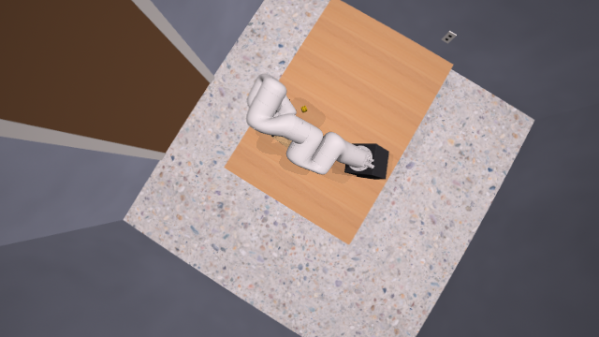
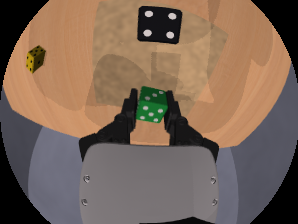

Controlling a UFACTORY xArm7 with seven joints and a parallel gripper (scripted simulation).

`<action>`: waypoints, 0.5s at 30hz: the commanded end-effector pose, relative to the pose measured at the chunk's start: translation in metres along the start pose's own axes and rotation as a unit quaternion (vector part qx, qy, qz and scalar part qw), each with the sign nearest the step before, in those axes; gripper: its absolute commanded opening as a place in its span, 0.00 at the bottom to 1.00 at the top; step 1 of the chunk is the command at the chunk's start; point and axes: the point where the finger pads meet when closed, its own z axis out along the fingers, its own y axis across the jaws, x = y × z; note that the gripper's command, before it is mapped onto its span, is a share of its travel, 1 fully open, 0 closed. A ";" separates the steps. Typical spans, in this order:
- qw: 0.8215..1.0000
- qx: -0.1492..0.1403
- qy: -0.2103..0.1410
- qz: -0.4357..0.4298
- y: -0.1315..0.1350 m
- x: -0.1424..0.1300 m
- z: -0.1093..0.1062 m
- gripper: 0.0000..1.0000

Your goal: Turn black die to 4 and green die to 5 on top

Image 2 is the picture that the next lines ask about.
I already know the tan mat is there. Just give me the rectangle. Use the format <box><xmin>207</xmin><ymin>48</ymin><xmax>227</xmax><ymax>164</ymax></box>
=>
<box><xmin>92</xmin><ymin>0</ymin><xmax>229</xmax><ymax>117</ymax></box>

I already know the black die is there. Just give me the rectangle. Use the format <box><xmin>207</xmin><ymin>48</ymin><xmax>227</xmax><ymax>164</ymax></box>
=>
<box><xmin>137</xmin><ymin>6</ymin><xmax>182</xmax><ymax>45</ymax></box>

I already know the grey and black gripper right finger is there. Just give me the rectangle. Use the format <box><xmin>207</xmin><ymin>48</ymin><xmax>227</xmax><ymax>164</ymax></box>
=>
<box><xmin>164</xmin><ymin>90</ymin><xmax>219</xmax><ymax>163</ymax></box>

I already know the green die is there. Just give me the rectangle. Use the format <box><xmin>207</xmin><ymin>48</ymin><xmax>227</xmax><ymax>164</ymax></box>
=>
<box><xmin>136</xmin><ymin>86</ymin><xmax>168</xmax><ymax>123</ymax></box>

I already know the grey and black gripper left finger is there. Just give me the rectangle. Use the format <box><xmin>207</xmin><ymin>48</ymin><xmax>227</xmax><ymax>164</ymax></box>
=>
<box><xmin>79</xmin><ymin>88</ymin><xmax>138</xmax><ymax>162</ymax></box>

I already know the yellow die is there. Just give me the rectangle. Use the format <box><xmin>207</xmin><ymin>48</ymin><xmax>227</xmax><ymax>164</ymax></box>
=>
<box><xmin>26</xmin><ymin>45</ymin><xmax>46</xmax><ymax>74</ymax></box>

